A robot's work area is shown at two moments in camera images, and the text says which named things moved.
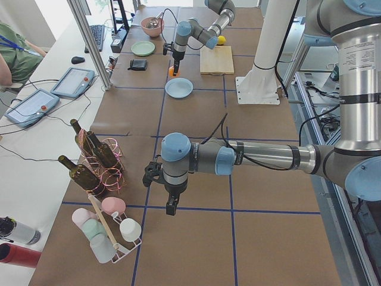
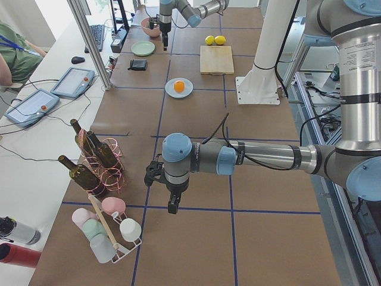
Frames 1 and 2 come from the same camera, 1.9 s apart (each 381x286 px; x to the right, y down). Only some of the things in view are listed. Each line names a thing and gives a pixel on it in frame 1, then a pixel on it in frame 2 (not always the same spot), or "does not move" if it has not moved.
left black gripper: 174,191 does not move
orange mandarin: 171,71 -> 179,86
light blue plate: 179,87 does not move
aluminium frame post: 84,26 does not move
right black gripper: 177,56 -> 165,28
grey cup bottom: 102,248 does not move
